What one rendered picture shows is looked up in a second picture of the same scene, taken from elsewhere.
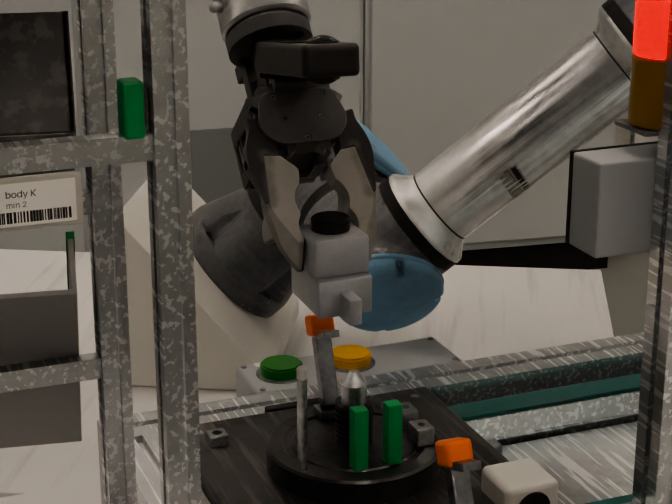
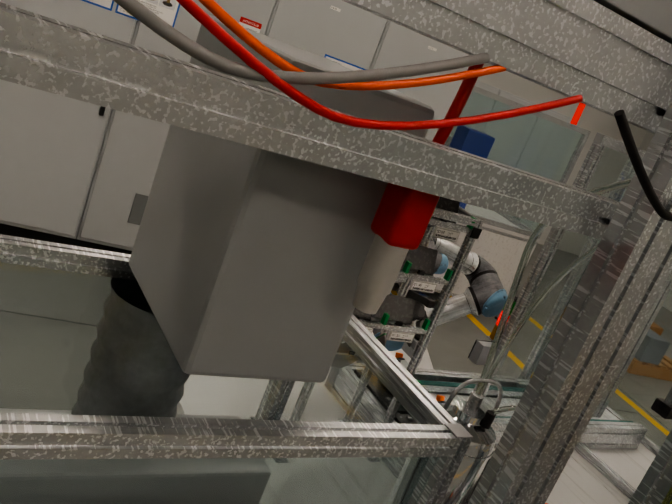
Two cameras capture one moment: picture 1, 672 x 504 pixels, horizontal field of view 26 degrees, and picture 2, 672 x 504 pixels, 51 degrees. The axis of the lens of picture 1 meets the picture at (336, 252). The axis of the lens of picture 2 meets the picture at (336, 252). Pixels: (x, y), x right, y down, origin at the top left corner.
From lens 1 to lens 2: 1.41 m
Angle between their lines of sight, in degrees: 13
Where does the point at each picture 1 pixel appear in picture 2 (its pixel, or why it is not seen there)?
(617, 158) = (486, 345)
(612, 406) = (445, 389)
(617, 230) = (481, 359)
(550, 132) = (447, 315)
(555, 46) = not seen: hidden behind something
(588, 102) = (458, 311)
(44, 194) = (408, 336)
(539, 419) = (430, 388)
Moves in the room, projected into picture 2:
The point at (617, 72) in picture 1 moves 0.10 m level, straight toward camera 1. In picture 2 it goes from (468, 306) to (471, 315)
